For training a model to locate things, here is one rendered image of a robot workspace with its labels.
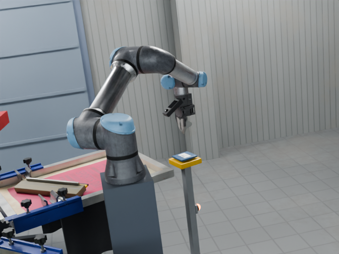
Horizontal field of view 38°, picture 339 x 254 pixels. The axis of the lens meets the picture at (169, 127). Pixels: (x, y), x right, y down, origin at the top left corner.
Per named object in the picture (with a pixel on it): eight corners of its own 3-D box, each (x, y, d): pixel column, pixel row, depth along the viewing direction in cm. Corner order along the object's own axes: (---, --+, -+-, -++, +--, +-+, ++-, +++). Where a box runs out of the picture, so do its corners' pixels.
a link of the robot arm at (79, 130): (91, 134, 171) (146, 39, 204) (57, 133, 177) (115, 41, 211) (104, 157, 179) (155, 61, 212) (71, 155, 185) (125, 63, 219)
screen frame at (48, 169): (122, 149, 289) (121, 143, 288) (174, 176, 240) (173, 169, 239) (-15, 189, 252) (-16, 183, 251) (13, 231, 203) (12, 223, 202)
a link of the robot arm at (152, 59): (164, 41, 195) (209, 69, 239) (140, 42, 200) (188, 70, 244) (162, 69, 194) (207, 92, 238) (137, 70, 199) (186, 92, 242)
